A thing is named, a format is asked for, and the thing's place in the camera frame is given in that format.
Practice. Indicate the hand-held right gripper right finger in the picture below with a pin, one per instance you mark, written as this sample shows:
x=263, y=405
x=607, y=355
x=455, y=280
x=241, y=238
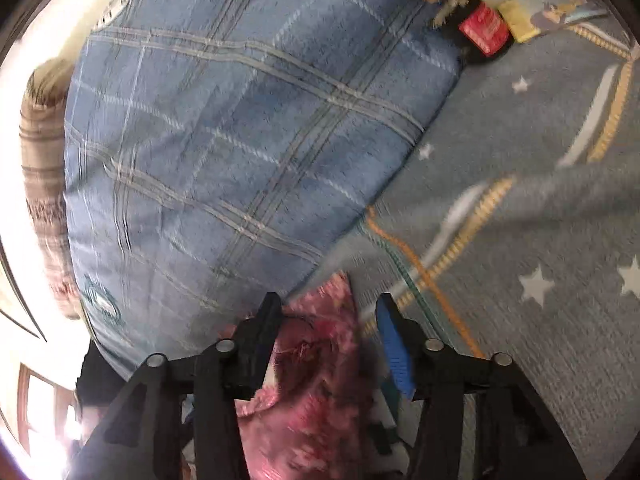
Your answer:
x=395, y=350

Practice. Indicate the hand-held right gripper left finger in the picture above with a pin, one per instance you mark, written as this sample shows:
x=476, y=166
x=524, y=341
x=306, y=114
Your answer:
x=267, y=325

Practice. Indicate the pink floral shirt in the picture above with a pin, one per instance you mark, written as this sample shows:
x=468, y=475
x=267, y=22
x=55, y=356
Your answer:
x=320, y=375

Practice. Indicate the dark cloth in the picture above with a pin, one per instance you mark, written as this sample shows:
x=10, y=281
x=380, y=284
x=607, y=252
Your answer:
x=95, y=375

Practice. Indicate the grey patterned bed sheet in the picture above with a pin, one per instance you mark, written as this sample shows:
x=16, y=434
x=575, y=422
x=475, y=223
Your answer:
x=525, y=220

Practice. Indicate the blue plaid quilt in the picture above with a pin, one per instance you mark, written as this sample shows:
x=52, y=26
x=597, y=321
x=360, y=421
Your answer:
x=225, y=135

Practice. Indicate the beige patterned pillow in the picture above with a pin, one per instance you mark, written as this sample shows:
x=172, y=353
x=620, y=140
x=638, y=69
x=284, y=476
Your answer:
x=45, y=185

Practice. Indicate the dark bottle with red label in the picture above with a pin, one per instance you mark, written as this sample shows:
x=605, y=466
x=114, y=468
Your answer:
x=482, y=27

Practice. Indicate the yellow packet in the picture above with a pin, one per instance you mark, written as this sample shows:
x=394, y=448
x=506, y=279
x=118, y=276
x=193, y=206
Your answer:
x=520, y=20

